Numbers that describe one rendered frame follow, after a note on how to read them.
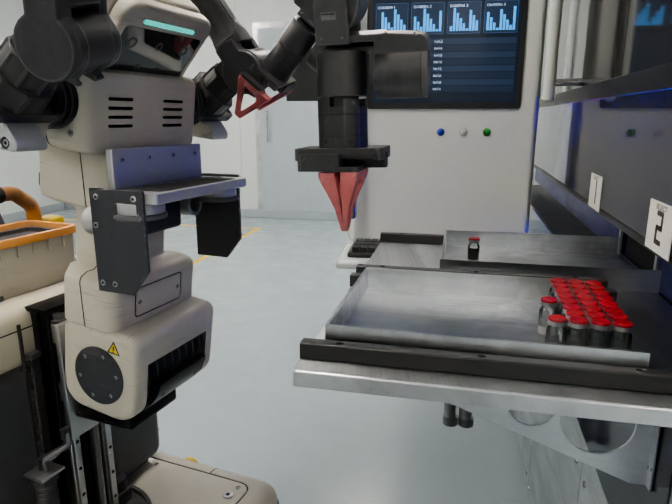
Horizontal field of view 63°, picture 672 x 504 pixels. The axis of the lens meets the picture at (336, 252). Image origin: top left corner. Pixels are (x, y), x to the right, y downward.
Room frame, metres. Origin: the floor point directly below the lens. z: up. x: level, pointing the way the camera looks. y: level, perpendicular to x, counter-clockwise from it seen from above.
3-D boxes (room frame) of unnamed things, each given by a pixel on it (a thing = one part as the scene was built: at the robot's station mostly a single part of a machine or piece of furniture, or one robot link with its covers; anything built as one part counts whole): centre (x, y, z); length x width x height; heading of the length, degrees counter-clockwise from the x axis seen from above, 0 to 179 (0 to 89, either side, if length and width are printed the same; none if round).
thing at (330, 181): (0.65, -0.02, 1.06); 0.07 x 0.07 x 0.09; 76
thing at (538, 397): (0.84, -0.26, 0.87); 0.70 x 0.48 x 0.02; 167
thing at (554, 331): (0.59, -0.25, 0.90); 0.02 x 0.02 x 0.05
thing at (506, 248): (0.99, -0.37, 0.90); 0.34 x 0.26 x 0.04; 77
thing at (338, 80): (0.65, -0.01, 1.19); 0.07 x 0.06 x 0.07; 77
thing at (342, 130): (0.65, -0.01, 1.13); 0.10 x 0.07 x 0.07; 76
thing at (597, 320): (0.65, -0.31, 0.90); 0.18 x 0.02 x 0.05; 166
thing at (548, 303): (0.65, -0.27, 0.90); 0.02 x 0.02 x 0.05
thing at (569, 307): (0.66, -0.29, 0.90); 0.18 x 0.02 x 0.05; 166
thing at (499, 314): (0.68, -0.18, 0.90); 0.34 x 0.26 x 0.04; 76
